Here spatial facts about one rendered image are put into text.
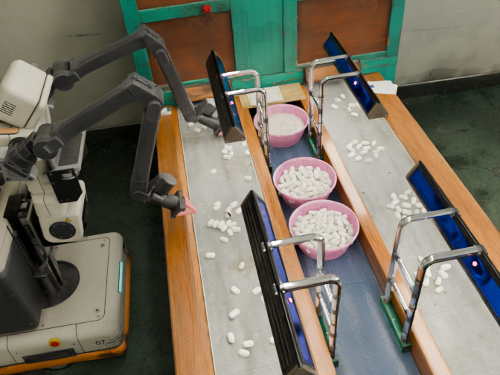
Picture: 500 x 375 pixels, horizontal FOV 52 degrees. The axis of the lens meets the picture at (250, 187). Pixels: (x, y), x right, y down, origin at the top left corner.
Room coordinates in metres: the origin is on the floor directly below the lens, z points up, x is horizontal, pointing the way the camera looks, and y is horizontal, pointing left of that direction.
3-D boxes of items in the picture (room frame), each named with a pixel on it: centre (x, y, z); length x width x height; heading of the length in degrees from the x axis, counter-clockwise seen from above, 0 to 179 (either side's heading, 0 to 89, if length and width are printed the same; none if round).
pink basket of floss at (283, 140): (2.06, -0.18, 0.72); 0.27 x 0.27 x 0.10
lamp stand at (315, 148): (1.91, -0.40, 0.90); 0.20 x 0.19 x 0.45; 7
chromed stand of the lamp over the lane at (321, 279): (0.90, -0.12, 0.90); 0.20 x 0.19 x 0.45; 7
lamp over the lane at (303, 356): (0.89, -0.04, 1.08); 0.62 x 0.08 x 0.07; 7
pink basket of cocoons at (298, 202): (1.62, -0.23, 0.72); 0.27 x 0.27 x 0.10
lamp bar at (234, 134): (1.86, 0.08, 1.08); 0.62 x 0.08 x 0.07; 7
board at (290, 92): (2.28, -0.15, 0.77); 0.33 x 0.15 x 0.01; 97
